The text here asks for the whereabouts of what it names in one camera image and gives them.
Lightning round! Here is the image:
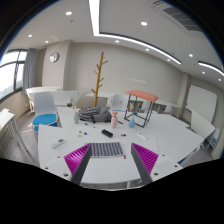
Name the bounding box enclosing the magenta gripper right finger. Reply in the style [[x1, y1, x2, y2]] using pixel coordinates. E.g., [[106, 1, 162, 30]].
[[131, 143, 158, 183]]

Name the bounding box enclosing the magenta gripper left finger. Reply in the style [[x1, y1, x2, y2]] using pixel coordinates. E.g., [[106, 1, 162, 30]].
[[64, 144, 92, 185]]

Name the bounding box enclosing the purple striped folded towel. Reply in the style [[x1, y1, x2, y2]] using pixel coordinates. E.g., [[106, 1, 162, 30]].
[[90, 142, 124, 158]]

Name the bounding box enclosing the white remote control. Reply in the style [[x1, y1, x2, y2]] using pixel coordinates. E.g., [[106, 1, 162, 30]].
[[51, 138, 65, 149]]

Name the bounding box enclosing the white marker pen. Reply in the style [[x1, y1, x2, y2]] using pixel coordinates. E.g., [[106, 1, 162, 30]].
[[137, 133, 147, 140]]

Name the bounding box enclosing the blue vase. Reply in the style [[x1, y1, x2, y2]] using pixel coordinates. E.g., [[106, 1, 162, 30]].
[[129, 118, 135, 128]]

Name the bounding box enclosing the black rectangular case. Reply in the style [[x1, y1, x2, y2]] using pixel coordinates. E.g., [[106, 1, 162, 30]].
[[101, 129, 113, 138]]

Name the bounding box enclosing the green bottle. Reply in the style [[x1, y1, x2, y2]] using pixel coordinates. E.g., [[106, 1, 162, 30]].
[[74, 112, 80, 124]]

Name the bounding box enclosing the pink bottle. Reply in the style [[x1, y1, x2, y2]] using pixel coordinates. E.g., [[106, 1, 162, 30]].
[[111, 111, 118, 128]]

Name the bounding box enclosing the grey backpack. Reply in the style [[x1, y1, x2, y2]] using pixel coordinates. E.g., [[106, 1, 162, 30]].
[[78, 105, 112, 123]]

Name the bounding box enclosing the orange top metal stool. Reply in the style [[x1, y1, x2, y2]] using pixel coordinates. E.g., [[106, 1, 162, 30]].
[[124, 90, 158, 128]]

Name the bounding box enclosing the white chair behind table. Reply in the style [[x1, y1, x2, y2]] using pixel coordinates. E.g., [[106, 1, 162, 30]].
[[112, 94, 128, 110]]

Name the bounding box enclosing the white side desk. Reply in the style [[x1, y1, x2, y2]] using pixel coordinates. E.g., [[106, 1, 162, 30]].
[[0, 108, 30, 155]]

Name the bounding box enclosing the white chair blue cushion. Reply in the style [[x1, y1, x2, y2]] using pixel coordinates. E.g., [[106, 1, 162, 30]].
[[32, 92, 59, 138]]

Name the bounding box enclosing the whiteboard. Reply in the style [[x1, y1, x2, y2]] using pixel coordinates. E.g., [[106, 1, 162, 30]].
[[186, 85, 217, 122]]

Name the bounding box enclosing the grey curtain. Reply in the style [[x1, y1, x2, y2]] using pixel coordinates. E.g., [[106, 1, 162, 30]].
[[22, 48, 37, 95]]

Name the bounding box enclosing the wooden coat rack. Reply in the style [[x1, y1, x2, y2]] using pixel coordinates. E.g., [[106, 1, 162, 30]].
[[91, 52, 108, 107]]

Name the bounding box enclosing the round wall clock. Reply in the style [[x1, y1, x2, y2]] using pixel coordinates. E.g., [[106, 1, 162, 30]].
[[49, 52, 59, 63]]

